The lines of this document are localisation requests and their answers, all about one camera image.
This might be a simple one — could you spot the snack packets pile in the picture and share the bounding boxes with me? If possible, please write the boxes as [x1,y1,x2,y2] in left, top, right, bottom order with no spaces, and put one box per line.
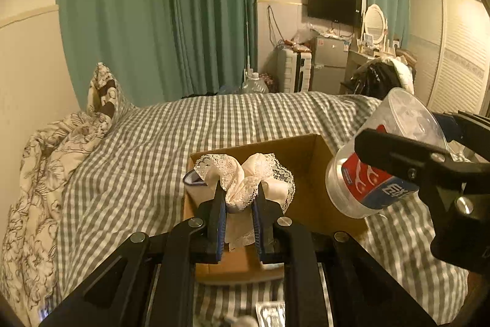
[282,38,313,53]

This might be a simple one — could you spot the floral pillow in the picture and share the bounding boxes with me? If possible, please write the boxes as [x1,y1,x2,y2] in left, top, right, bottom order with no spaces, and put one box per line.
[87,63,131,121]

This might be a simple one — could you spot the silver small fridge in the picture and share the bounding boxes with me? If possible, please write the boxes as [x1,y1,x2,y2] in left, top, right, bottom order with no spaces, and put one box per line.
[311,36,351,93]

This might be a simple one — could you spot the white lace cloth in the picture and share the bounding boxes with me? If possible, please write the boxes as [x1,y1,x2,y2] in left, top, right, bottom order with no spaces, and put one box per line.
[193,153,296,247]

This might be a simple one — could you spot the thin white pole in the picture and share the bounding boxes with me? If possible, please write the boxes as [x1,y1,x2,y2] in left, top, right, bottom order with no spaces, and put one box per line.
[244,0,254,72]

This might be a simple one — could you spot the white oval mirror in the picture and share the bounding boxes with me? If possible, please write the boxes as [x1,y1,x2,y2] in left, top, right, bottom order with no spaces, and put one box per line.
[363,4,389,45]

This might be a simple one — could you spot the wide green curtain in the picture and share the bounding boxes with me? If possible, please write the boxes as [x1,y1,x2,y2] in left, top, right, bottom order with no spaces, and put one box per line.
[57,0,258,109]

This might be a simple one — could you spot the clear plastic jar red-blue label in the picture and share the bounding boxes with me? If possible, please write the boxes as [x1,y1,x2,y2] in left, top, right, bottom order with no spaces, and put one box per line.
[325,87,449,219]

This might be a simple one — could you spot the floral duvet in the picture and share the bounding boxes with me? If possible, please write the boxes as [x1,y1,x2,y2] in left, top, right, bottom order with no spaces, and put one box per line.
[0,108,115,325]

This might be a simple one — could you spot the black bag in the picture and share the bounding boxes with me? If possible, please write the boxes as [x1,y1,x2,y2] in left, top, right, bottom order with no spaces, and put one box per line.
[350,59,401,98]

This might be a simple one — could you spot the large clear water bottle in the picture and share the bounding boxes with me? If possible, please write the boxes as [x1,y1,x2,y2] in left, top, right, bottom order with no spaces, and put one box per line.
[240,68,269,95]

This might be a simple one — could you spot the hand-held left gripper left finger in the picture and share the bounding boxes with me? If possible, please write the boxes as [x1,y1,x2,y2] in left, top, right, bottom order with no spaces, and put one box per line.
[38,182,230,327]

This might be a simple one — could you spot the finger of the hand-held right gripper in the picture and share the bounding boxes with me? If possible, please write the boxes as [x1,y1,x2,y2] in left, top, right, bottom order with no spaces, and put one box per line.
[435,111,490,164]
[354,128,490,267]

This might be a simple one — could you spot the blue-edged item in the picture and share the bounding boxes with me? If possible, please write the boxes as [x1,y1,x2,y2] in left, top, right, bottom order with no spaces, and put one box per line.
[183,170,208,187]

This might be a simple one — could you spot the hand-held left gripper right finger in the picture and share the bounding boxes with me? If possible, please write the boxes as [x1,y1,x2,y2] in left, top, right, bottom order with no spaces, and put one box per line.
[251,183,438,327]

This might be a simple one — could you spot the wall cables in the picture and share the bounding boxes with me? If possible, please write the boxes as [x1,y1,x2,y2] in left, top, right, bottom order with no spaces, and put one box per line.
[266,4,285,49]

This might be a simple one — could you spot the black wall television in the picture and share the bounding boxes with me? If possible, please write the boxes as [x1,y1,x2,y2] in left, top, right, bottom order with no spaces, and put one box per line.
[308,0,363,26]

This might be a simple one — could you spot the cardboard box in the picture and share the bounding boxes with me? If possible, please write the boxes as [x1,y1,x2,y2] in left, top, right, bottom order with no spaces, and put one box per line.
[182,133,368,283]

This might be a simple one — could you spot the white padded garment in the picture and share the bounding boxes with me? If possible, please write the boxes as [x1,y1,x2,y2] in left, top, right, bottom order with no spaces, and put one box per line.
[383,57,417,95]

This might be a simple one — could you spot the white louvred wardrobe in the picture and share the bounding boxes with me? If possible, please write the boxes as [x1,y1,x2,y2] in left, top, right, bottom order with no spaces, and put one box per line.
[409,0,490,118]

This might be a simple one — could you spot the silver foil packet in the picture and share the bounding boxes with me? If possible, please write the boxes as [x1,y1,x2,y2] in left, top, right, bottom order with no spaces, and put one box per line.
[254,302,287,327]

